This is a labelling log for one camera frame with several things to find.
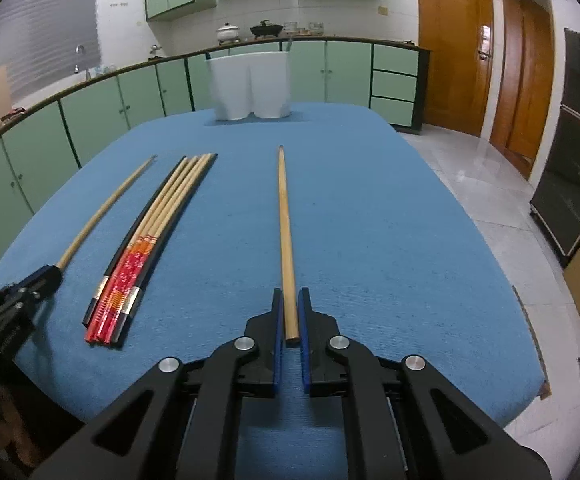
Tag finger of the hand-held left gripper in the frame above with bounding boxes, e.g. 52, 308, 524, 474
18, 265, 65, 302

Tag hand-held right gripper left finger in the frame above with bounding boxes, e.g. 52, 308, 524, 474
30, 287, 286, 480

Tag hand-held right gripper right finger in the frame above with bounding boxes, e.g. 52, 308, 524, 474
297, 287, 553, 480

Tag black chopstick with silver band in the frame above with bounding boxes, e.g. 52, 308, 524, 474
82, 156, 187, 323
112, 152, 219, 346

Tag plain wooden chopstick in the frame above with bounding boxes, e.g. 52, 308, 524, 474
56, 155, 157, 270
277, 144, 302, 349

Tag white chopstick holder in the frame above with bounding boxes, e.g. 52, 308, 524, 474
205, 51, 292, 121

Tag blue tablecloth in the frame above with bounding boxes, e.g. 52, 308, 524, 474
0, 101, 546, 426

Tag green kitchen base cabinets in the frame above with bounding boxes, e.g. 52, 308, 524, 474
0, 37, 433, 291

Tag curved metal faucet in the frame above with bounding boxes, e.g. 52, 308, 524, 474
74, 44, 93, 81

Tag grey window blind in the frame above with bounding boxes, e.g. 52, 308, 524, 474
0, 0, 102, 111

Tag black wok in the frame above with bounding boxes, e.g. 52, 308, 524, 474
249, 20, 285, 39

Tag black glass cabinet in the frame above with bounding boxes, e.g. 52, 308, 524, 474
529, 27, 580, 268

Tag wooden door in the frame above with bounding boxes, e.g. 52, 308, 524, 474
415, 0, 495, 138
489, 0, 556, 181

